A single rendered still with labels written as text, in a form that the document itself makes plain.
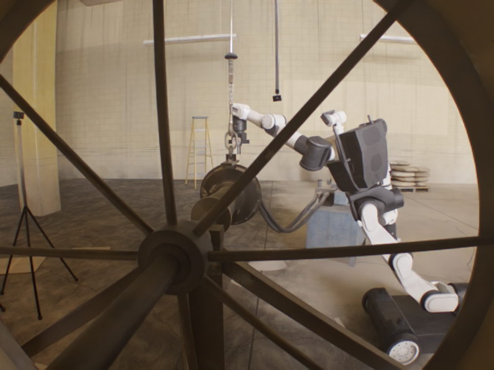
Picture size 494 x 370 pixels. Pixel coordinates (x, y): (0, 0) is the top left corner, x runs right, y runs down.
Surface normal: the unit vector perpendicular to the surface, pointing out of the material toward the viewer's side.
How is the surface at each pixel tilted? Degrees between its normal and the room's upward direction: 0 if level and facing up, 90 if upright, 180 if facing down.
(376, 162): 94
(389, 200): 90
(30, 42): 90
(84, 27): 90
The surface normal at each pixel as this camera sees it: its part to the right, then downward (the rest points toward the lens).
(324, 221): -0.51, 0.12
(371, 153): 0.48, 0.19
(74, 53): -0.10, 0.15
